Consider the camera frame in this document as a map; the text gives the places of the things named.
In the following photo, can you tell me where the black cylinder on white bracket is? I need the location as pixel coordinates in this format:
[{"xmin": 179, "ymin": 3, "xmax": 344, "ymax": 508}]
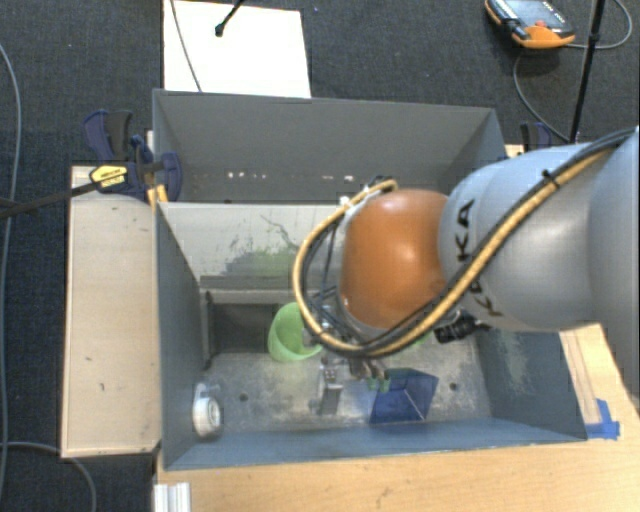
[{"xmin": 433, "ymin": 310, "xmax": 482, "ymax": 345}]

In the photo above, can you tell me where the white round roll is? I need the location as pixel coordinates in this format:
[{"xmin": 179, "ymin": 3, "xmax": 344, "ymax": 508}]
[{"xmin": 191, "ymin": 381, "xmax": 225, "ymax": 440}]

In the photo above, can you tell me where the grey metal bin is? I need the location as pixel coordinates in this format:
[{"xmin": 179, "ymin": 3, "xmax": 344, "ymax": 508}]
[{"xmin": 151, "ymin": 88, "xmax": 589, "ymax": 473}]

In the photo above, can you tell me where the blue box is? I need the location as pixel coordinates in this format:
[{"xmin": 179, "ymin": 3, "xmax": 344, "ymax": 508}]
[{"xmin": 368, "ymin": 367, "xmax": 441, "ymax": 426}]

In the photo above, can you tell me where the pale wood board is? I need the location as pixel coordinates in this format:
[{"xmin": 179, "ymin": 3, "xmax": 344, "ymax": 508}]
[{"xmin": 59, "ymin": 164, "xmax": 164, "ymax": 459}]

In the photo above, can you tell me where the green plastic cup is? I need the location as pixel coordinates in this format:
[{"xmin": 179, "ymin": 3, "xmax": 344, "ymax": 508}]
[{"xmin": 266, "ymin": 301, "xmax": 324, "ymax": 363}]

